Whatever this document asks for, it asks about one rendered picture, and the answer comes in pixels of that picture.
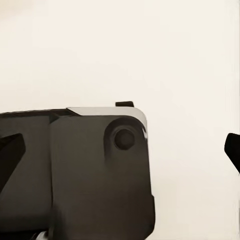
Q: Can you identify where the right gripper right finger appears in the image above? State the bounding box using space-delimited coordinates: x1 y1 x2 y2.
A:
224 133 240 173

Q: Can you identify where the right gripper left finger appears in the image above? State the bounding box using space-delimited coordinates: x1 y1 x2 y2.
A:
0 133 26 193

